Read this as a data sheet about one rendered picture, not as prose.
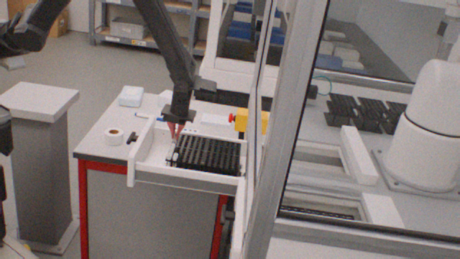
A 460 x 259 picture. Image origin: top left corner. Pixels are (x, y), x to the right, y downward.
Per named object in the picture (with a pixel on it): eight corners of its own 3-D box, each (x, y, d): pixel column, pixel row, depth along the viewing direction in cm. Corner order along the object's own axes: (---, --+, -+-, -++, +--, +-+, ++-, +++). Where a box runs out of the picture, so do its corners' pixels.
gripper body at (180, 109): (164, 108, 133) (167, 87, 130) (196, 115, 133) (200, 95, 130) (159, 117, 128) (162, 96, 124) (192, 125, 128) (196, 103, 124)
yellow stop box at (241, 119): (232, 130, 163) (234, 114, 159) (233, 122, 169) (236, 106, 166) (245, 132, 163) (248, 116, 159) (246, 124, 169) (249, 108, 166)
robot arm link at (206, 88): (182, 55, 120) (176, 79, 116) (221, 63, 121) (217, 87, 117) (179, 79, 130) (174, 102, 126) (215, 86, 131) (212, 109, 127)
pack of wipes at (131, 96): (139, 108, 187) (139, 98, 185) (117, 106, 186) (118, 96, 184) (144, 95, 200) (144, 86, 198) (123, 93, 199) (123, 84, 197)
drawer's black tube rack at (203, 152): (164, 177, 128) (165, 159, 126) (174, 150, 144) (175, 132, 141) (236, 188, 129) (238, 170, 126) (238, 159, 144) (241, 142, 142)
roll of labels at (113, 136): (100, 142, 157) (100, 132, 155) (112, 134, 162) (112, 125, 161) (115, 147, 154) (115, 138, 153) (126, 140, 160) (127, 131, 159)
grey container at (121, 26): (109, 35, 500) (109, 21, 492) (116, 29, 527) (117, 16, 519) (142, 40, 500) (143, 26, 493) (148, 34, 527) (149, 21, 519)
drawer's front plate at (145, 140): (126, 187, 124) (128, 155, 119) (149, 142, 150) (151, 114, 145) (132, 188, 124) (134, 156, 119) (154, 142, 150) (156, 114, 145)
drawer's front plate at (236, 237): (226, 285, 96) (233, 249, 91) (233, 208, 122) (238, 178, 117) (233, 286, 96) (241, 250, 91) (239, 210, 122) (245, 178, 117)
